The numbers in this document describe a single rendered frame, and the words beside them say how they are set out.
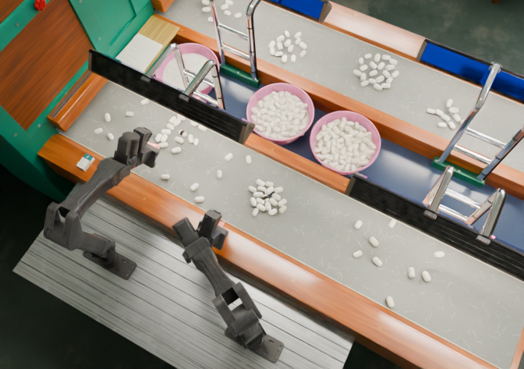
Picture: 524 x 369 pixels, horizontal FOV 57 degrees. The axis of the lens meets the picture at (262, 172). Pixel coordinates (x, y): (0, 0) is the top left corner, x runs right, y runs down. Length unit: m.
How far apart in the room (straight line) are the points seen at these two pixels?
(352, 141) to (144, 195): 0.81
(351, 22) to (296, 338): 1.31
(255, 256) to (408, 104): 0.87
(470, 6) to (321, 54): 1.60
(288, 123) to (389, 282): 0.71
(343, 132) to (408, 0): 1.67
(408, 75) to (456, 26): 1.30
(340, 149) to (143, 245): 0.82
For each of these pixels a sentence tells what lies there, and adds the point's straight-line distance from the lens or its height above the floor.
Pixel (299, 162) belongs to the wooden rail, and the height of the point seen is 0.76.
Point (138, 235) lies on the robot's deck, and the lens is 1.87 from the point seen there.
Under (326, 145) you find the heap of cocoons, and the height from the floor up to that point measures 0.74.
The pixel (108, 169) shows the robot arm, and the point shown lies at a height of 1.05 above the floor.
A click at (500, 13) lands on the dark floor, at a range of 3.53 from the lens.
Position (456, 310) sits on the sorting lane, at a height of 0.74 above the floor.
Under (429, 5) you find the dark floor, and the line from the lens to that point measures 3.44.
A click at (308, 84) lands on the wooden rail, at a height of 0.77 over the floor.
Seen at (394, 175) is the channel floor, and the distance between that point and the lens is 1.92.
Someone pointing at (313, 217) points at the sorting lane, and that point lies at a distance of 1.74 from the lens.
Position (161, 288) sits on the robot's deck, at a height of 0.67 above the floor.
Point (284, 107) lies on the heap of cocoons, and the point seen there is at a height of 0.74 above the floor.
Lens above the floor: 2.38
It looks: 65 degrees down
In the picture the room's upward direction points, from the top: 5 degrees counter-clockwise
